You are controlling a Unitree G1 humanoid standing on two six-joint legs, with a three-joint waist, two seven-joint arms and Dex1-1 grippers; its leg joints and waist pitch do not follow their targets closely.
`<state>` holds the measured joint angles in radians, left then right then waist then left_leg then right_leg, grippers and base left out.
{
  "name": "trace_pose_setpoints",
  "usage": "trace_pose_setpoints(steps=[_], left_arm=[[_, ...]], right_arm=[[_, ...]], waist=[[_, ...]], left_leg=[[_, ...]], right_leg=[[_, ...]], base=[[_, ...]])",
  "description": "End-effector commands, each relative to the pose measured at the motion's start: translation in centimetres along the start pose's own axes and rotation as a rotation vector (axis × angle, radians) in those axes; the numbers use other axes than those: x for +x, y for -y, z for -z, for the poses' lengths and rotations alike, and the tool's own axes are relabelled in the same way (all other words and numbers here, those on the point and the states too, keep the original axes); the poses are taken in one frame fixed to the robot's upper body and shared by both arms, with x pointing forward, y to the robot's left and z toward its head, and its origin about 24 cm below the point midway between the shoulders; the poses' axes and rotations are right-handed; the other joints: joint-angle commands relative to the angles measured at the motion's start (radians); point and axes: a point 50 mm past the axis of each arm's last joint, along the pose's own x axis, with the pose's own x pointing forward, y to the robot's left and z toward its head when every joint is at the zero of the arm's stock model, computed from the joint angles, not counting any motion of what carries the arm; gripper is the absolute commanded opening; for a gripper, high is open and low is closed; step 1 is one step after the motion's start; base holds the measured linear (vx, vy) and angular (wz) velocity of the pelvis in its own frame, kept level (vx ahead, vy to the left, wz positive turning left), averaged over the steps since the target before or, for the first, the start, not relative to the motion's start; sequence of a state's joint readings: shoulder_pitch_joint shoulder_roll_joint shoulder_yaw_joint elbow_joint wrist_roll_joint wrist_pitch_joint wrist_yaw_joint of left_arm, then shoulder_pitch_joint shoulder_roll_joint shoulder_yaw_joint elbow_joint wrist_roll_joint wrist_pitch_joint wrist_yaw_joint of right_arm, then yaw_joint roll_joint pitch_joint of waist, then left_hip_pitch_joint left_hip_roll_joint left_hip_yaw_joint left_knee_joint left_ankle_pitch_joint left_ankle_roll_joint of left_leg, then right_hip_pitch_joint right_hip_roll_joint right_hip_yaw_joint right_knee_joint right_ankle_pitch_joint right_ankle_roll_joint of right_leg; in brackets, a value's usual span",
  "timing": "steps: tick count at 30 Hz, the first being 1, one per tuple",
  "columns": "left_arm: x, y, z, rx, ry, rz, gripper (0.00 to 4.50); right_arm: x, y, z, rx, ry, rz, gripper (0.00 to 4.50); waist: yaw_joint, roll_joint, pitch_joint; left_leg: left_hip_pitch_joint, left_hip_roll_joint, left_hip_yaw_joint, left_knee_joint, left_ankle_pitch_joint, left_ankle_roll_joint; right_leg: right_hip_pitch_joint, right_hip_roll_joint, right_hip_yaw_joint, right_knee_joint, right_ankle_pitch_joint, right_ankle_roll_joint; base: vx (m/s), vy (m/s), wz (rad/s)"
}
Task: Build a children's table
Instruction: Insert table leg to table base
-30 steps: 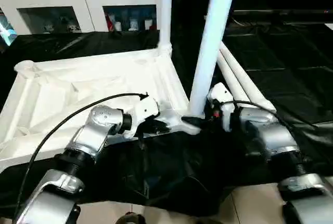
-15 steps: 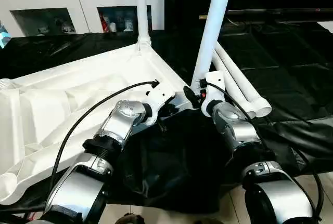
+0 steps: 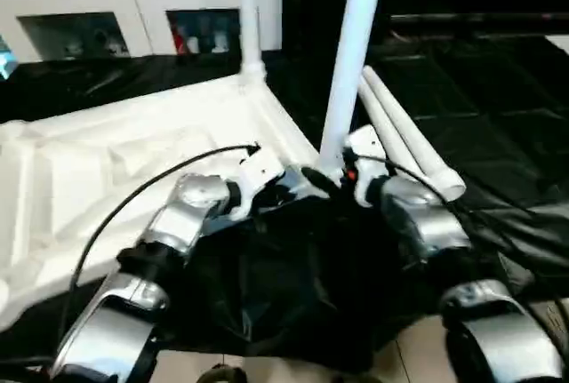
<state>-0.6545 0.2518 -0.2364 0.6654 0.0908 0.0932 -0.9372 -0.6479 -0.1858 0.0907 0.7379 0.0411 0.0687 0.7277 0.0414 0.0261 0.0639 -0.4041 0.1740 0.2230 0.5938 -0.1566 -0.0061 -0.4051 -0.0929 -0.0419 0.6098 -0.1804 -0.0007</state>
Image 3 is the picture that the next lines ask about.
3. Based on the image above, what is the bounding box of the white plastic table leg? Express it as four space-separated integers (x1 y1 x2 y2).
237 0 268 91
356 76 419 171
363 65 466 203
317 0 389 175

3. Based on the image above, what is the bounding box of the white plastic table top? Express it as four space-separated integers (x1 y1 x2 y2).
0 72 332 335

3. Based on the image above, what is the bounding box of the dark round robot base part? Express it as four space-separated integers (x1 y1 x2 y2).
197 363 248 383

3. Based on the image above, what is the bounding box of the black table mat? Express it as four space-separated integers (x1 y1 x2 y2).
0 41 569 375

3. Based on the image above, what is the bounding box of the white glass-door cabinet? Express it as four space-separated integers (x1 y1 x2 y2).
0 0 284 62

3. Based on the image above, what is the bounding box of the blue lit glass case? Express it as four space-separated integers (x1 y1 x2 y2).
0 38 17 78

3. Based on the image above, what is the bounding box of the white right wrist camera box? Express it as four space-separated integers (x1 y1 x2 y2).
343 125 394 206

